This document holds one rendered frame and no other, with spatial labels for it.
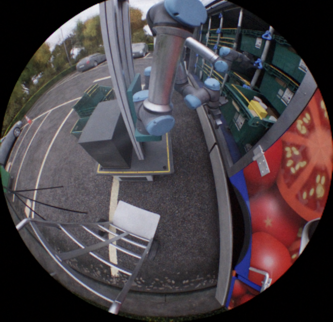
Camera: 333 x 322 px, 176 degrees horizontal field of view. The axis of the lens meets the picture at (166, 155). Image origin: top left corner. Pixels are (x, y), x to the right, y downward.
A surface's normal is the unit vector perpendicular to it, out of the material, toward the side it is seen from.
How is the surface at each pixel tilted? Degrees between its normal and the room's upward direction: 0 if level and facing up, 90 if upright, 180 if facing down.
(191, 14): 82
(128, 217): 0
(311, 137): 90
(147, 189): 0
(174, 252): 0
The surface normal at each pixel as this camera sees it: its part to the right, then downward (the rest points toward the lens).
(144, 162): 0.02, -0.50
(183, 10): 0.48, 0.70
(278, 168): -1.00, 0.00
